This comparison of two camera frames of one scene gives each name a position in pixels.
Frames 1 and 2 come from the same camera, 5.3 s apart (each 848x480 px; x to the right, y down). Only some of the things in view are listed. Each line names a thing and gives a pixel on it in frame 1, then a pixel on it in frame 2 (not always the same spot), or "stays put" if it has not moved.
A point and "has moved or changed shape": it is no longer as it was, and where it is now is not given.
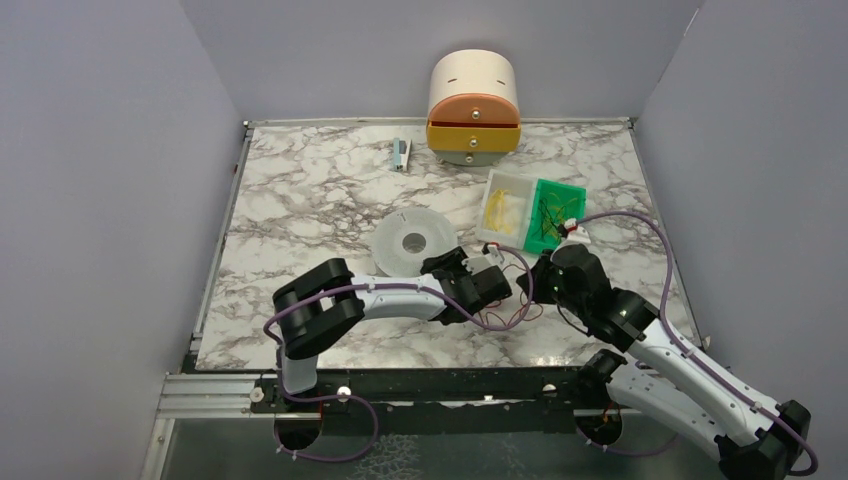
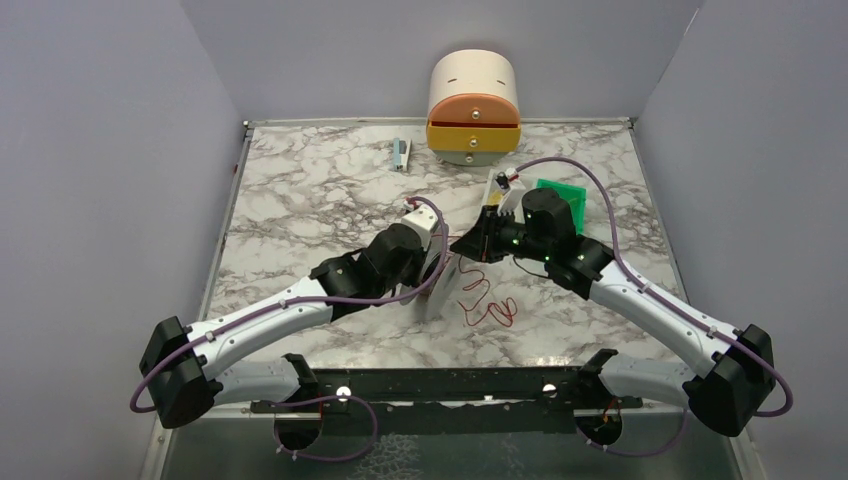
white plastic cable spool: x=405 y=238 has moved or changed shape
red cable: x=523 y=307 has moved or changed shape
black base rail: x=527 y=403 stays put
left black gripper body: x=448 y=265 → x=429 y=270
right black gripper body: x=539 y=277 → x=482 y=230
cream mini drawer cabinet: x=473 y=115 stays put
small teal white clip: x=401 y=154 stays put
